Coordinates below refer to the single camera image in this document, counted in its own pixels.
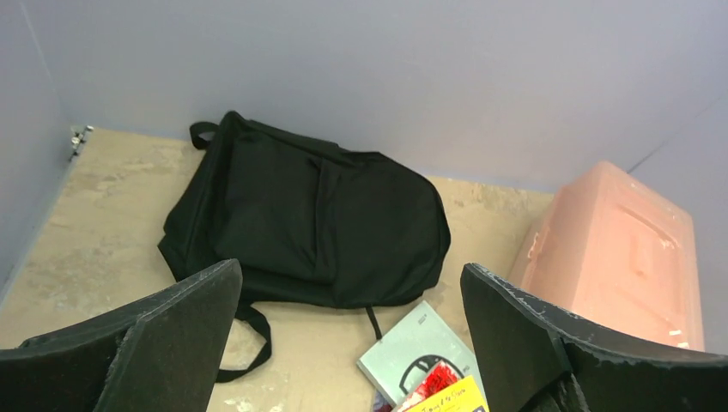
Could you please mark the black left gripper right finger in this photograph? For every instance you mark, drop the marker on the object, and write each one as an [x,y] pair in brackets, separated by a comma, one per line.
[535,356]

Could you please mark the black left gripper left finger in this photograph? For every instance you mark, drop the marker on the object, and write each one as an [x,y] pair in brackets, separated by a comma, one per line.
[159,353]

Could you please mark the red patterned book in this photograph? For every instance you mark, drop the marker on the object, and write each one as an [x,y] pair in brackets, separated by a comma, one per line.
[442,375]

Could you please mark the black student backpack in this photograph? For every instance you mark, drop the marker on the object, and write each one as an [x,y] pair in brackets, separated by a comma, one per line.
[307,220]

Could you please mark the translucent pink plastic storage box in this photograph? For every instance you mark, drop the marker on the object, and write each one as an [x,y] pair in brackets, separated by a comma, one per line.
[614,251]

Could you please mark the metal corner bracket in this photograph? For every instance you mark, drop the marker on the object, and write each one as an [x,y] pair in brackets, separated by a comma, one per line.
[79,139]

